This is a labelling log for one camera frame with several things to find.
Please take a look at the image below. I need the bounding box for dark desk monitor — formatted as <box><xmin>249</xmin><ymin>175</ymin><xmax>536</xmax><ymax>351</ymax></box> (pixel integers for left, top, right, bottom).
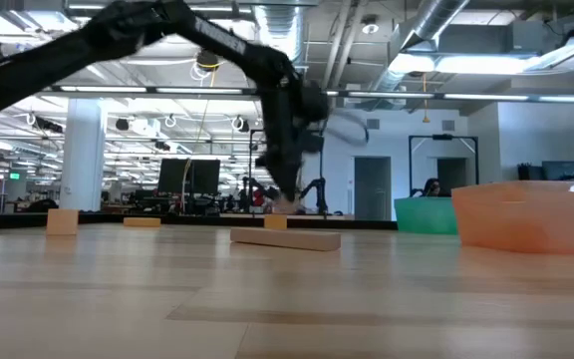
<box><xmin>540</xmin><ymin>160</ymin><xmax>574</xmax><ymax>181</ymax></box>

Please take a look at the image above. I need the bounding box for orange rectangular block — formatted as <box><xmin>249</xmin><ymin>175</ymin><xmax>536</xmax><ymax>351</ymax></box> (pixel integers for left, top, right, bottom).
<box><xmin>123</xmin><ymin>216</ymin><xmax>162</xmax><ymax>229</ymax></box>

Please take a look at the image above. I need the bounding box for white building pillar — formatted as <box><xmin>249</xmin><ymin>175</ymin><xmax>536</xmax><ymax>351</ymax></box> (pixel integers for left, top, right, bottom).
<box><xmin>59</xmin><ymin>98</ymin><xmax>108</xmax><ymax>212</ymax></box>

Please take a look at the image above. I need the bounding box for yellow hanging cord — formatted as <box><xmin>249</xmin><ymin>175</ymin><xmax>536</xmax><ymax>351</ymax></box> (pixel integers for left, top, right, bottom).
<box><xmin>420</xmin><ymin>72</ymin><xmax>431</xmax><ymax>125</ymax></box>

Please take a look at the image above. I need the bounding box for grey door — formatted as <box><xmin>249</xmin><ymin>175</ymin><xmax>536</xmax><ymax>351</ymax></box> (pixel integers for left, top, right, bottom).
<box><xmin>436</xmin><ymin>157</ymin><xmax>467</xmax><ymax>197</ymax></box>
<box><xmin>354</xmin><ymin>156</ymin><xmax>393</xmax><ymax>221</ymax></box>

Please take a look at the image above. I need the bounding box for teal plastic bin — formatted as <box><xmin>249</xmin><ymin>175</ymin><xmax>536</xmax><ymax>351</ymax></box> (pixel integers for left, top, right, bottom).
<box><xmin>394</xmin><ymin>196</ymin><xmax>460</xmax><ymax>236</ymax></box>

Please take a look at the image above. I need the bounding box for black ceiling cable reel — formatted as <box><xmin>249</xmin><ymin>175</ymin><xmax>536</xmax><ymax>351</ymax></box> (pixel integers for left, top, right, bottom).
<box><xmin>194</xmin><ymin>47</ymin><xmax>222</xmax><ymax>72</ymax></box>

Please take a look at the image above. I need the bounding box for silver slanted ventilation duct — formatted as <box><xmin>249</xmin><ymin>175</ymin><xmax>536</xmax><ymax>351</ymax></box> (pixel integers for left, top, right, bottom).
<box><xmin>366</xmin><ymin>0</ymin><xmax>472</xmax><ymax>96</ymax></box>

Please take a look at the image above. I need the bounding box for black aluminium table frame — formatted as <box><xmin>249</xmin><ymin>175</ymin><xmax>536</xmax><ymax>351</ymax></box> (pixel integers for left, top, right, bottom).
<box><xmin>0</xmin><ymin>211</ymin><xmax>399</xmax><ymax>231</ymax></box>

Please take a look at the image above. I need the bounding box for long wooden plank block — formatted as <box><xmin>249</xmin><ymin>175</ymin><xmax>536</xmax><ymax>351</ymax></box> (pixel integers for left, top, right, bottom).
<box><xmin>229</xmin><ymin>226</ymin><xmax>343</xmax><ymax>252</ymax></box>

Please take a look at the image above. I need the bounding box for black computer monitor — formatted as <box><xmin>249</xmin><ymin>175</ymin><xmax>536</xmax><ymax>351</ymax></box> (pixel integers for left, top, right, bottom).
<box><xmin>157</xmin><ymin>158</ymin><xmax>191</xmax><ymax>196</ymax></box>
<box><xmin>190</xmin><ymin>158</ymin><xmax>222</xmax><ymax>196</ymax></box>

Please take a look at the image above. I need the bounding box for orange cube block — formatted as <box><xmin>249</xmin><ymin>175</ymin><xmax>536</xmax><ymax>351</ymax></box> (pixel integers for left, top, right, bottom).
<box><xmin>263</xmin><ymin>214</ymin><xmax>289</xmax><ymax>231</ymax></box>
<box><xmin>46</xmin><ymin>208</ymin><xmax>80</xmax><ymax>236</ymax></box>

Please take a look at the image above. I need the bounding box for silver horizontal overhead beam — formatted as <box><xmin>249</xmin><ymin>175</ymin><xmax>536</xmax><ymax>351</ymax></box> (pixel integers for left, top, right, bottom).
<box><xmin>37</xmin><ymin>83</ymin><xmax>574</xmax><ymax>105</ymax></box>

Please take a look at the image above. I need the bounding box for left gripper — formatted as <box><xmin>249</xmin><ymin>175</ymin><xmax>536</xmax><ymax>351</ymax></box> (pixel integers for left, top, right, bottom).
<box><xmin>262</xmin><ymin>87</ymin><xmax>308</xmax><ymax>201</ymax></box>

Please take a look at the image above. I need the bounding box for person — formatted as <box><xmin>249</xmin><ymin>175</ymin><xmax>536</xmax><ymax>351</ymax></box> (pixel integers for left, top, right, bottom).
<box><xmin>419</xmin><ymin>178</ymin><xmax>445</xmax><ymax>198</ymax></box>

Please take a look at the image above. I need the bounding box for orange plastic bin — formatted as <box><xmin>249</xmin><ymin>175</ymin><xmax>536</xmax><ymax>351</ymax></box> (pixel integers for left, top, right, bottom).
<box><xmin>450</xmin><ymin>179</ymin><xmax>574</xmax><ymax>256</ymax></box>

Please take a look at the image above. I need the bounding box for short wooden block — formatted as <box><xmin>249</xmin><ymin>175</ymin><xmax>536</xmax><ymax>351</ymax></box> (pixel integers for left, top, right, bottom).
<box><xmin>272</xmin><ymin>197</ymin><xmax>299</xmax><ymax>215</ymax></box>

